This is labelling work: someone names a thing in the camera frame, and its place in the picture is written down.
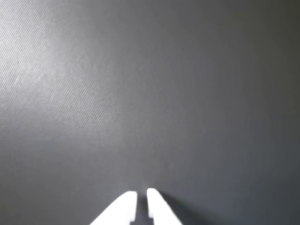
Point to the dark grey table mat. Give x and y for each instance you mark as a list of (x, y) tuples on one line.
[(164, 93)]

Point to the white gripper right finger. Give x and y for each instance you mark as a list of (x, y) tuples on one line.
[(161, 211)]

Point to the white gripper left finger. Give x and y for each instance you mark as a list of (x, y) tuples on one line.
[(119, 211)]

